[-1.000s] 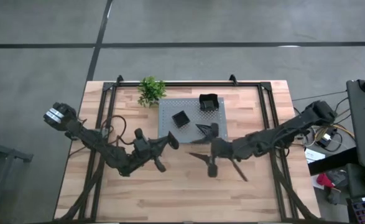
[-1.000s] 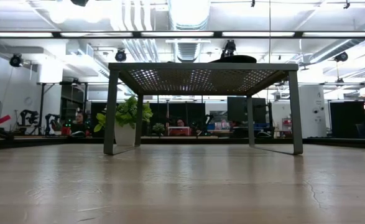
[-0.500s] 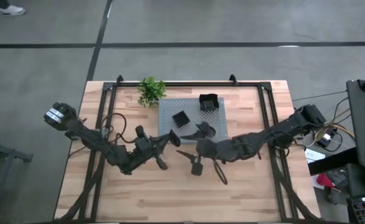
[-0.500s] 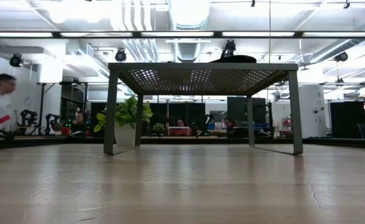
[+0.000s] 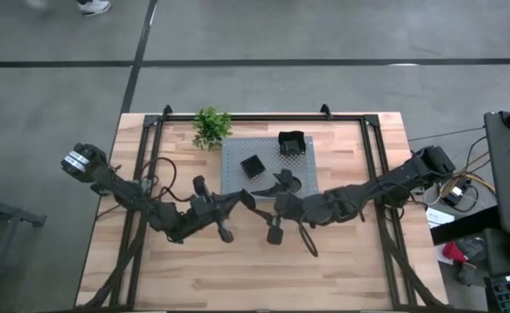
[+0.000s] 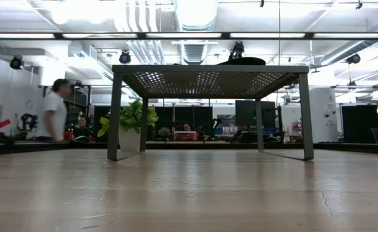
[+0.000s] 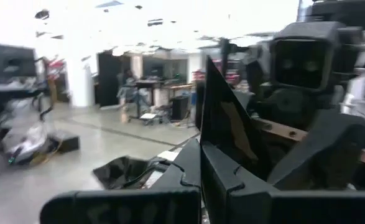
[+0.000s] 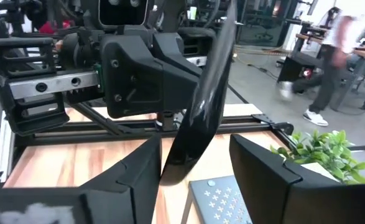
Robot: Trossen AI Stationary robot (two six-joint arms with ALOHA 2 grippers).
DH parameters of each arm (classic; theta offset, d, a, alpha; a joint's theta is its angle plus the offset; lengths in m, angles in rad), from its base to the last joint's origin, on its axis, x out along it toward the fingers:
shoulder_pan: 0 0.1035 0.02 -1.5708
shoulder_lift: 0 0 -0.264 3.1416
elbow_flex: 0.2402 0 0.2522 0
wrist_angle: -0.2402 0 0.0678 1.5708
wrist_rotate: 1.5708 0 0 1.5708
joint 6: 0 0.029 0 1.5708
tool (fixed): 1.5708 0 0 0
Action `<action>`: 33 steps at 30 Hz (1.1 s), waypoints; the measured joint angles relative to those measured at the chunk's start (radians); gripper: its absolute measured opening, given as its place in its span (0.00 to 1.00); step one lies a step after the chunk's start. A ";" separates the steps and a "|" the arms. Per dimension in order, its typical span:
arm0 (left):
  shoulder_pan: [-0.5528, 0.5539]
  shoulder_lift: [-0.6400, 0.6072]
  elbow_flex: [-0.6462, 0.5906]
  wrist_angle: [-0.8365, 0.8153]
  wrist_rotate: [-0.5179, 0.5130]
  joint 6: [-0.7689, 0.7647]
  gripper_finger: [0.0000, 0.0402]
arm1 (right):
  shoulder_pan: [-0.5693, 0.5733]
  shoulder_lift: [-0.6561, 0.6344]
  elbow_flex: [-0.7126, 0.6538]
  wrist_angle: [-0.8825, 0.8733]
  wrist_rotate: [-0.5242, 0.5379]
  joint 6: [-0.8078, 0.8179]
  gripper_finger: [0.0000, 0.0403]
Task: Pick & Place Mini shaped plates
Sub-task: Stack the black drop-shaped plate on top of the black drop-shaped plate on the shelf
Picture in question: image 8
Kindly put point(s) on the black box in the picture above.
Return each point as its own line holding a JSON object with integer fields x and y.
{"x": 291, "y": 70}

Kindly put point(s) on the grey perforated metal shelf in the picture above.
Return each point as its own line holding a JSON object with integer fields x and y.
{"x": 219, "y": 202}

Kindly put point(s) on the black teardrop plate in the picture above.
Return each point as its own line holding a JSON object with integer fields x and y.
{"x": 201, "y": 118}

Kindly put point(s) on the person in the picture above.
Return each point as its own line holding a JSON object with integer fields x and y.
{"x": 50, "y": 28}
{"x": 328, "y": 77}

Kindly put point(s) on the green potted plant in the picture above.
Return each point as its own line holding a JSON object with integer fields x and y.
{"x": 325, "y": 149}

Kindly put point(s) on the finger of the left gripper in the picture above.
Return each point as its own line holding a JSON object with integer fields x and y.
{"x": 173, "y": 53}
{"x": 132, "y": 77}

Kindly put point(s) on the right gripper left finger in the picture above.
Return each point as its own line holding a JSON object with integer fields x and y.
{"x": 123, "y": 199}

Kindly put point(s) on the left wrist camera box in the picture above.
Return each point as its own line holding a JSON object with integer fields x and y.
{"x": 123, "y": 14}

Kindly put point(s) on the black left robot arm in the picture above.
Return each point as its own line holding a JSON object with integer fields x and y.
{"x": 166, "y": 15}

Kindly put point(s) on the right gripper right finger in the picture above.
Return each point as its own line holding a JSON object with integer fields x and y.
{"x": 278, "y": 199}

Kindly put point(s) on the black aluminium table frame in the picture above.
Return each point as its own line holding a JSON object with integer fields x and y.
{"x": 61, "y": 138}

